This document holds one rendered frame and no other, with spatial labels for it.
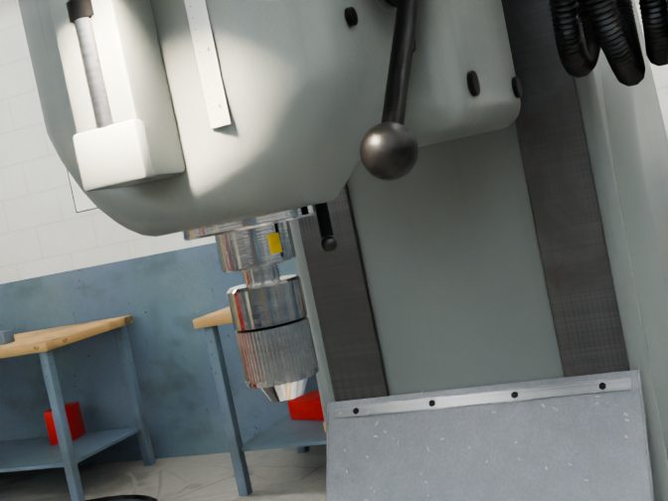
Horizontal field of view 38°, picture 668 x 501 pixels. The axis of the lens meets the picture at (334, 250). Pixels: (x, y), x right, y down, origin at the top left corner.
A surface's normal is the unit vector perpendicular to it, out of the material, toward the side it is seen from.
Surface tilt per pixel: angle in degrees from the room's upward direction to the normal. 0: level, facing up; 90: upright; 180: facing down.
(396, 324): 90
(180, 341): 90
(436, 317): 90
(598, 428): 63
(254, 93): 99
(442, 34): 90
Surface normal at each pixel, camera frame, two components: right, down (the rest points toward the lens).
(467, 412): -0.44, -0.33
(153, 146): 0.89, -0.16
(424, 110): -0.36, 0.28
